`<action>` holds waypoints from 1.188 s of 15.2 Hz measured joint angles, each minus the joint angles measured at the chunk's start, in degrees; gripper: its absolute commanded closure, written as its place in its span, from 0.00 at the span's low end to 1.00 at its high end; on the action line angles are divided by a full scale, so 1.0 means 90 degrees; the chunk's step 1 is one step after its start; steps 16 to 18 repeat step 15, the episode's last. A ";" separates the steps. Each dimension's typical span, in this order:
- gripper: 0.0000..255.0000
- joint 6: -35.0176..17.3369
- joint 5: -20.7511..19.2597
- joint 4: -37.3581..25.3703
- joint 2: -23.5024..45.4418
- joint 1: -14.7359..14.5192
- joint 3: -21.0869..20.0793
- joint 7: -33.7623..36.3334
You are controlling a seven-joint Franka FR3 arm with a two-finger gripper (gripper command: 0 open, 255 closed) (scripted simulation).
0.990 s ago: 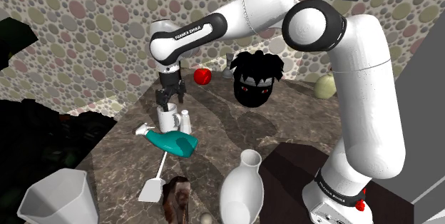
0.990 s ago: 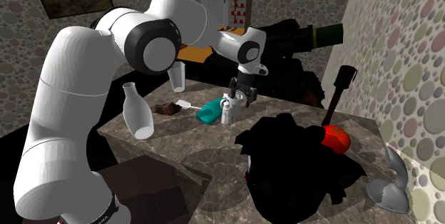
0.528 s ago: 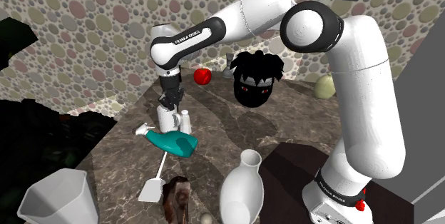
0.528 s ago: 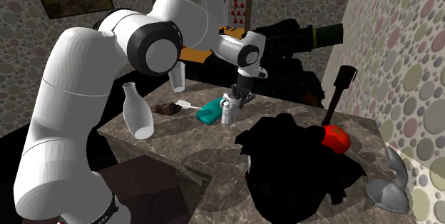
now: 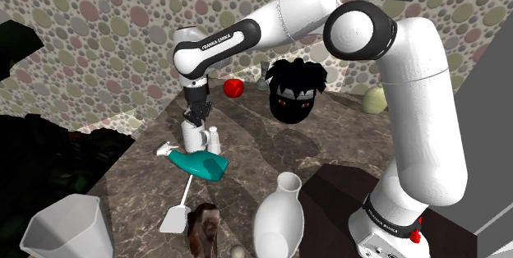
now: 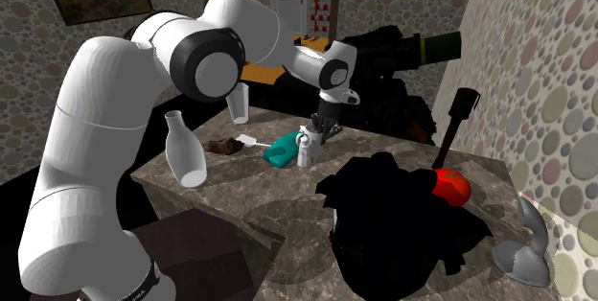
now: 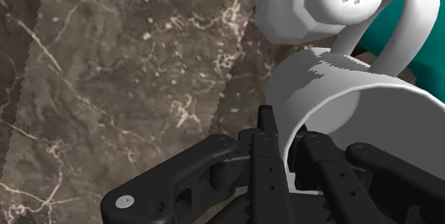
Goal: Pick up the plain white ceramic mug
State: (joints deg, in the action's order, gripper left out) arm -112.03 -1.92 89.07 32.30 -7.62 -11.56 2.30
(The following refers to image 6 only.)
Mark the large black lumpy thing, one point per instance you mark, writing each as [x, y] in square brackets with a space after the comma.
[392, 225]

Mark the white bottle vase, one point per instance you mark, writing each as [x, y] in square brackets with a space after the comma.
[184, 155]

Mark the dark red robot stand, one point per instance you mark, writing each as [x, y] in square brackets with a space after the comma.
[196, 248]

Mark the red and white stand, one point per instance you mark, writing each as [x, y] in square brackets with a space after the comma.
[320, 15]

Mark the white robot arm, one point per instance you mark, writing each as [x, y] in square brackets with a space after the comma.
[103, 118]

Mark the grey curved figure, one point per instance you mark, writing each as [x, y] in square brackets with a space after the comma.
[525, 258]

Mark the black sofa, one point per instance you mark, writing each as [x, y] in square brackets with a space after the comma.
[388, 85]

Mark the teal bottle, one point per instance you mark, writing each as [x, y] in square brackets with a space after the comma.
[280, 153]

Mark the brown lumpy thing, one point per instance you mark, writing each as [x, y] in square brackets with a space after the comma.
[225, 146]

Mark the white tall cup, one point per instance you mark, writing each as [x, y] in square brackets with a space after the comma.
[239, 101]

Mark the red tomato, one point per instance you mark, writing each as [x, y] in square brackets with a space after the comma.
[453, 188]

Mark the white spatula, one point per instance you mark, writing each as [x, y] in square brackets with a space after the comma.
[247, 139]

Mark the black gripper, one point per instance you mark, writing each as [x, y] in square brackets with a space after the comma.
[330, 112]

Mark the orange table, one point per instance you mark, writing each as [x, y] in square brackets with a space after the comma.
[261, 73]

